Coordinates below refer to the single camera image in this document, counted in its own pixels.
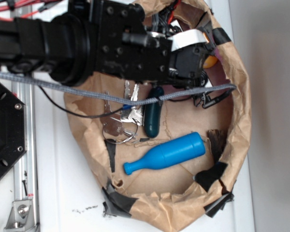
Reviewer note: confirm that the silver key right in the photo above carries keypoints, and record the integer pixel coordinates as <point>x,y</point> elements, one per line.
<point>136,115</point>

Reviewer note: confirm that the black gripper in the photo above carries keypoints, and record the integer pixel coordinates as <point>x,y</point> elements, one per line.
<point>160,53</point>

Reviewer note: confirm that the silver key left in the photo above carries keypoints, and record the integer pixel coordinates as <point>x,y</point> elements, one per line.
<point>112,116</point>

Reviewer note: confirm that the dark green plastic pickle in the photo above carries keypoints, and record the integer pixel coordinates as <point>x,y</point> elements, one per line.
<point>152,113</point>

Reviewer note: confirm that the white tray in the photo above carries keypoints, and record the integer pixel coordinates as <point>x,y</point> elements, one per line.
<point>70,199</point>

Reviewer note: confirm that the dark wood bark piece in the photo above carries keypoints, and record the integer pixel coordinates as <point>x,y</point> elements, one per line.
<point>217,139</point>

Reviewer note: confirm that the aluminium extrusion rail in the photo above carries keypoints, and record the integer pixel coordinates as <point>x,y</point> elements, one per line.
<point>25,170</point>

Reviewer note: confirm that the round-head silver key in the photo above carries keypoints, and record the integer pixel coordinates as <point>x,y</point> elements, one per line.
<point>116,128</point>

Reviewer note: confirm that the blue plastic bowling pin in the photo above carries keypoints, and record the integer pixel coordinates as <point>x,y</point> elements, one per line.
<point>168,154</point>

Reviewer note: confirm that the brown paper bag bin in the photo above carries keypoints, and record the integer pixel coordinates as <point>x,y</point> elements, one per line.
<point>171,199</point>

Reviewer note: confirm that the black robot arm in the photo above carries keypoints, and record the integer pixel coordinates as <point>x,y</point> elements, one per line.
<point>64,47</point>

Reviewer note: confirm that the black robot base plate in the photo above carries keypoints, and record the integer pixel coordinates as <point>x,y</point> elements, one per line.
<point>12,130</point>

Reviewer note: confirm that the yellow rubber duck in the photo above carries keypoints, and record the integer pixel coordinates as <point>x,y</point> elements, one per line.
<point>210,62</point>

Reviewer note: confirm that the metal corner bracket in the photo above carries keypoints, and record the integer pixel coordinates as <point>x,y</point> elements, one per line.
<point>21,218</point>

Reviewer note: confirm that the silver key middle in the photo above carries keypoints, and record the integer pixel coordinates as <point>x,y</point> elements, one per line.
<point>127,95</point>

